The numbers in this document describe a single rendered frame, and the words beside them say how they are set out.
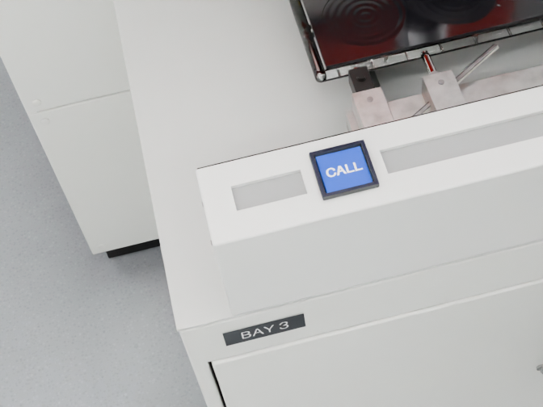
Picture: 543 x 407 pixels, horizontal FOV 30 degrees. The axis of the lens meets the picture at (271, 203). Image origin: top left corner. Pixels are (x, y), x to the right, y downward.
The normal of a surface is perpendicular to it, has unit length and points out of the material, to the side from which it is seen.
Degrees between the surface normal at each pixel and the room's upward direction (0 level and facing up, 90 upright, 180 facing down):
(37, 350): 0
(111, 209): 90
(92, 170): 90
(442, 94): 0
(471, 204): 90
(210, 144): 0
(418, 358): 90
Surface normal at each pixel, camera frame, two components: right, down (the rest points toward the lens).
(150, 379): -0.10, -0.56
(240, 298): 0.22, 0.79
